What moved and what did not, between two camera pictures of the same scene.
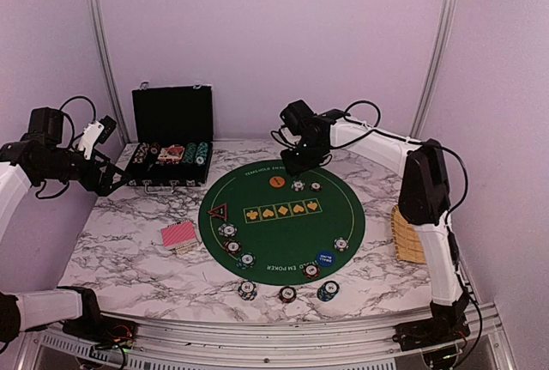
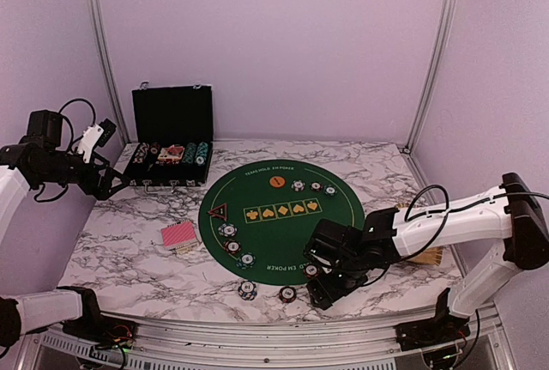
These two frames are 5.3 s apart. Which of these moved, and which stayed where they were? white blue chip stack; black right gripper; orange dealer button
Moved: black right gripper
Stayed: orange dealer button; white blue chip stack
